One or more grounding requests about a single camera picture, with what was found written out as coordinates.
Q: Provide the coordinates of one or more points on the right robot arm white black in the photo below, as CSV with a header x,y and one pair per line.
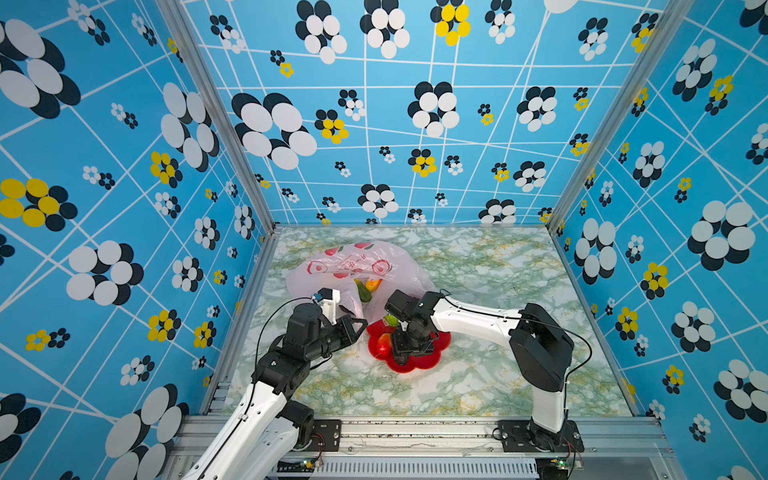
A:
x,y
542,349

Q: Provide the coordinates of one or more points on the red flower-shaped plate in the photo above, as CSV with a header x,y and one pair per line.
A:
x,y
441,342

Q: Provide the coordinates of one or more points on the small red apple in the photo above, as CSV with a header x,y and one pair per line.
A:
x,y
383,347

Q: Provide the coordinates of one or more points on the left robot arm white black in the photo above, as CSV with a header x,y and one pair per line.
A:
x,y
268,424

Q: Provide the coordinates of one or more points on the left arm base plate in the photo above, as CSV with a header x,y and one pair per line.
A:
x,y
320,435

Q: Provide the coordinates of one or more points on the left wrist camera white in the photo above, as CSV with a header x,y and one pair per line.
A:
x,y
328,300

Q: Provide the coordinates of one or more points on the green papaya fruit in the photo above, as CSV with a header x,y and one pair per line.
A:
x,y
364,294

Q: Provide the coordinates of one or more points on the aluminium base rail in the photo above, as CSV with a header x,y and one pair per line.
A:
x,y
455,448

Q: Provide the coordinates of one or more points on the right aluminium corner post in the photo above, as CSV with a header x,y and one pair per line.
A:
x,y
669,24

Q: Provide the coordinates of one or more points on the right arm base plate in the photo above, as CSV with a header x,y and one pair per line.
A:
x,y
526,436

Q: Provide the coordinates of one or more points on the aluminium corner post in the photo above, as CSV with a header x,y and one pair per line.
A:
x,y
180,28
669,24

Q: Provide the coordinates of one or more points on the left aluminium corner post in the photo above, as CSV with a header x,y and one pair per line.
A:
x,y
180,28

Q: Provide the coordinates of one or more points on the pink translucent plastic bag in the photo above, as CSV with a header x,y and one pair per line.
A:
x,y
338,267

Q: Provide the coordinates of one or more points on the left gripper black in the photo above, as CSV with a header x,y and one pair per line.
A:
x,y
349,334

